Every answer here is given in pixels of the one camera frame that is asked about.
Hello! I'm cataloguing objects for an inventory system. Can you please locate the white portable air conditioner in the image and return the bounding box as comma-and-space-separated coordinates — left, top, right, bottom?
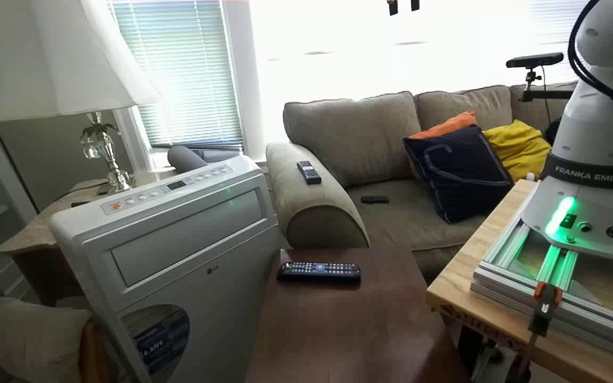
50, 153, 286, 383

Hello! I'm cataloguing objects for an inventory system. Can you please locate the orange pillow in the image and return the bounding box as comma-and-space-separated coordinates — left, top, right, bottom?
409, 109, 481, 143

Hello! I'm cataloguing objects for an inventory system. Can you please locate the beige fabric sofa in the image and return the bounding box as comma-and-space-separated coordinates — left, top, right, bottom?
264, 81, 580, 283

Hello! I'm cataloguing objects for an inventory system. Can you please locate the navy blue pillow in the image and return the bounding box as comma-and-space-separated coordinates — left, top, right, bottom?
403, 123, 515, 225

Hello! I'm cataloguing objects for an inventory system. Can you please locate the yellow blanket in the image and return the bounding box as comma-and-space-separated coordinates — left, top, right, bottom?
481, 116, 553, 184

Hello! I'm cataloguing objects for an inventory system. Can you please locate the short black remote control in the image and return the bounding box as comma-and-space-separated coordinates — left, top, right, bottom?
297, 160, 323, 187

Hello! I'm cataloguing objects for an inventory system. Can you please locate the long black remote control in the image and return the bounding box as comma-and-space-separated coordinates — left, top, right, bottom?
275, 259, 364, 286

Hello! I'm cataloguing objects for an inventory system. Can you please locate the light wooden robot table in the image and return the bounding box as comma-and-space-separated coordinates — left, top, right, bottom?
423, 177, 613, 383

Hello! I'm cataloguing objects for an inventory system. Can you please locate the orange black clamp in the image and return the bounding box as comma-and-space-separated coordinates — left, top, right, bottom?
525, 278, 567, 340

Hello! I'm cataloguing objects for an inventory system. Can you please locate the dark wooden coffee table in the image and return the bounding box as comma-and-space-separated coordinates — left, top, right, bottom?
242, 245, 473, 383

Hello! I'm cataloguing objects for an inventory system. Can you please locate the white shade table lamp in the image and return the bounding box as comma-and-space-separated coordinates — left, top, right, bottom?
0, 0, 160, 196

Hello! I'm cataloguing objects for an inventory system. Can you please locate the marble top side table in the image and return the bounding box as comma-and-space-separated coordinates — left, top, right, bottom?
0, 168, 174, 305

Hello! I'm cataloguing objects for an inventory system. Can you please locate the beige fabric armchair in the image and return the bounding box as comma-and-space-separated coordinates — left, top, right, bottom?
0, 206, 99, 383

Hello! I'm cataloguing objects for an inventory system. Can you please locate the black camera on tripod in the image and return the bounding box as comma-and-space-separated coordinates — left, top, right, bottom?
504, 51, 580, 103

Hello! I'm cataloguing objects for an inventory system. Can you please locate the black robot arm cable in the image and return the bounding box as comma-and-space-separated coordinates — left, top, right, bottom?
567, 0, 613, 116

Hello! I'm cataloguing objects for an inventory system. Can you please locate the grey aircon exhaust hose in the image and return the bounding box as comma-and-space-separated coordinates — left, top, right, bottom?
166, 143, 210, 175

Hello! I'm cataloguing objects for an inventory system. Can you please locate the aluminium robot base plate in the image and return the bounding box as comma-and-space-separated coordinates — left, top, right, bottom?
471, 217, 613, 367

